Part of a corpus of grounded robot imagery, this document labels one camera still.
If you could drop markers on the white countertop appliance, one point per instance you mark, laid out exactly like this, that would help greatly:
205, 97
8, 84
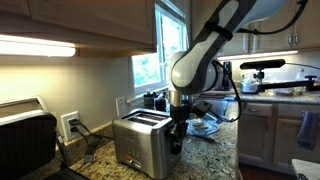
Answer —
248, 87

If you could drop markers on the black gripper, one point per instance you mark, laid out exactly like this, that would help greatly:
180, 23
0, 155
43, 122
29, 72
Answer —
180, 115

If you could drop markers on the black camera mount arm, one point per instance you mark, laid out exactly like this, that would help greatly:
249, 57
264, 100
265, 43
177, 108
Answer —
283, 86

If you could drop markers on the black stereo camera bar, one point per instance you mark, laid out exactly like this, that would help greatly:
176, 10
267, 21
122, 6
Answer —
263, 64

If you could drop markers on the clear plastic bag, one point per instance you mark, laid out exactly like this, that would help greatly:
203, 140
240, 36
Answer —
200, 126

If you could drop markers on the white wall plate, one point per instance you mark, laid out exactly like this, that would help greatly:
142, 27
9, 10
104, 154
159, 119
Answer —
120, 106

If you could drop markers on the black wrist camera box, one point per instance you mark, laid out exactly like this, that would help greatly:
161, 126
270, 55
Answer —
202, 108

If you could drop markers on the toaster lever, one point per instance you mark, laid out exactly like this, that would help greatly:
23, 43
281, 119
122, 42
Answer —
172, 131

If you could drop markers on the black bottle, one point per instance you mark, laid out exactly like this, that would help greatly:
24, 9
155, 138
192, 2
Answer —
161, 103
150, 99

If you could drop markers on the white wall outlet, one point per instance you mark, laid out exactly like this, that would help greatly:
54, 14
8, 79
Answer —
66, 128

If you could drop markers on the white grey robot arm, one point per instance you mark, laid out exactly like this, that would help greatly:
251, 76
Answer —
200, 66

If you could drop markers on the white board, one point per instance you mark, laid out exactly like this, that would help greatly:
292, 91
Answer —
308, 170

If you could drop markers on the blue hanging towel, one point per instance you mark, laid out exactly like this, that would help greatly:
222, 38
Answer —
308, 130

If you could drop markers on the wooden base cabinet door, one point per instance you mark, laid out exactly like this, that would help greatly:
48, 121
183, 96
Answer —
255, 140
286, 150

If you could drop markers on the clear bottle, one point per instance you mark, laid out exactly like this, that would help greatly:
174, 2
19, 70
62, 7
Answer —
301, 75

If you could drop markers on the black silver-framed appliance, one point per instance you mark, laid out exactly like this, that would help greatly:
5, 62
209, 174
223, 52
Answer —
26, 143

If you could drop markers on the under-cabinet light strip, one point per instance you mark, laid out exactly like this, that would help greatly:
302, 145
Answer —
33, 48
260, 55

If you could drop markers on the stainless steel toaster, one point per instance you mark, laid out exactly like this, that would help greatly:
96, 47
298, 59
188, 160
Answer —
143, 143

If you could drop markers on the window with white frame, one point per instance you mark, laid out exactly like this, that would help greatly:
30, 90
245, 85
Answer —
150, 66

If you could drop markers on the wooden wall cabinet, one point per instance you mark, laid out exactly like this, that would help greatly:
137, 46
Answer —
100, 16
306, 33

